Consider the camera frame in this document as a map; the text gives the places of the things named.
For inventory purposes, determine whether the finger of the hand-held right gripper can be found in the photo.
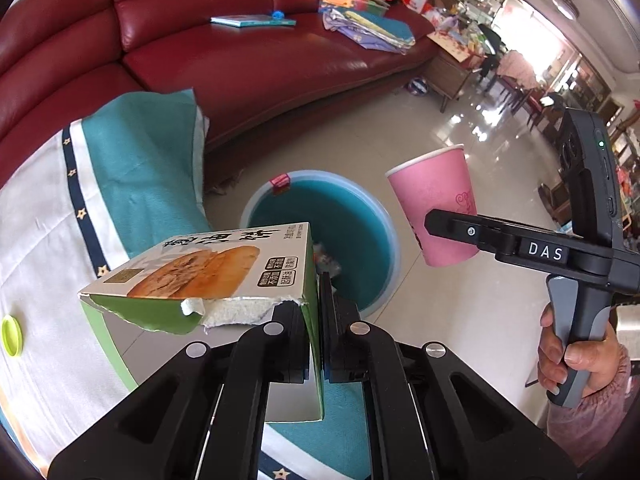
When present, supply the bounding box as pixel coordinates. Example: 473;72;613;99
424;208;517;262

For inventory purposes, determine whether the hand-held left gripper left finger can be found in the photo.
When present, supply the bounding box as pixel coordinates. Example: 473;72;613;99
47;302;311;480

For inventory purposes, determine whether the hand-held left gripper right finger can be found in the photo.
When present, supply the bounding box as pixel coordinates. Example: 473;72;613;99
319;271;576;480

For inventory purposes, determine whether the white paper bowl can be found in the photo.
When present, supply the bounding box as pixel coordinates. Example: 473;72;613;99
385;144;480;267

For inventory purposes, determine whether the torn green cardboard box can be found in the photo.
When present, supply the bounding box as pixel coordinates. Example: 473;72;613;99
77;221;326;422

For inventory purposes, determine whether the teal round trash bin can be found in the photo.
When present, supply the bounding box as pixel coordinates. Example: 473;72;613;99
240;170;401;319

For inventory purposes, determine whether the person's right forearm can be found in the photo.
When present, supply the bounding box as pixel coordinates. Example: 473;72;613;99
565;345;640;469

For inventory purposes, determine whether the person's right hand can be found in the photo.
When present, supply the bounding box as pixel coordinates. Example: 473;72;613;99
537;305;631;402

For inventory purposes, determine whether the dark wooden chair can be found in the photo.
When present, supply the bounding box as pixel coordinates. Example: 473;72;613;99
510;87;567;136

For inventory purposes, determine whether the pink cloth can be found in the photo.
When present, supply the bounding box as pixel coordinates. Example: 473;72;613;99
497;52;539;91

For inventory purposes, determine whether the wooden side table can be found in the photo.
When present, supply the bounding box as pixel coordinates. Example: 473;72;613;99
425;30;489;113

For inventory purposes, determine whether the stack of folded cloths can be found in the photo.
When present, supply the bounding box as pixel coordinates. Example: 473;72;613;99
319;0;416;54

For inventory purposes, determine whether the teal white starred tablecloth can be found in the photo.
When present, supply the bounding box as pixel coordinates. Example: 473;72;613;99
0;89;381;480

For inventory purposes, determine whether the yellow-green plastic lid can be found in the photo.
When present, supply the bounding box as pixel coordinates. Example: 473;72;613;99
1;315;24;358

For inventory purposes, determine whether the teal thin book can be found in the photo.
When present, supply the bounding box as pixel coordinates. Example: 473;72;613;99
210;12;297;30

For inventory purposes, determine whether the dark red leather sofa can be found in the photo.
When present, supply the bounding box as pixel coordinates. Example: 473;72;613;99
0;0;438;196

